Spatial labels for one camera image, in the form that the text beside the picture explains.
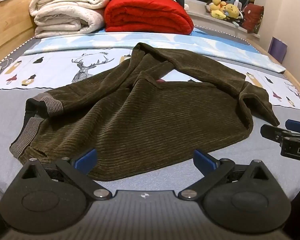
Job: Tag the wooden headboard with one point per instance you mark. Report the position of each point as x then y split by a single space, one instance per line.
7 27

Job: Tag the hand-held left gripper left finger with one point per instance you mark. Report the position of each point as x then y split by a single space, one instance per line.
86 160

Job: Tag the red folded blanket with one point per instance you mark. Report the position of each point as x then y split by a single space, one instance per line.
147 15

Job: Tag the grey printed deer bedsheet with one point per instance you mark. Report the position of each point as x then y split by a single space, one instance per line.
12 110

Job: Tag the purple box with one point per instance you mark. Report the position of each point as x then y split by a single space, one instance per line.
278 50

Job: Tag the wooden bed frame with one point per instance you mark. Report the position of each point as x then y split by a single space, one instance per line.
296 80

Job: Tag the blue white patterned quilt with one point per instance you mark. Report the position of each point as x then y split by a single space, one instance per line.
180 42

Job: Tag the maroon cushion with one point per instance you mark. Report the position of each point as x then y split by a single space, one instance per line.
252 17

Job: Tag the white windowsill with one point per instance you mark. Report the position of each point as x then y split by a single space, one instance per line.
215 23

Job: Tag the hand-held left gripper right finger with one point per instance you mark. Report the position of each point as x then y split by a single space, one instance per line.
204 161

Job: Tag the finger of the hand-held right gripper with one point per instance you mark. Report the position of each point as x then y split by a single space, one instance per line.
275 133
297 125

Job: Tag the white folded fleece blanket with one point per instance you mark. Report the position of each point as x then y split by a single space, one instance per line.
67 12

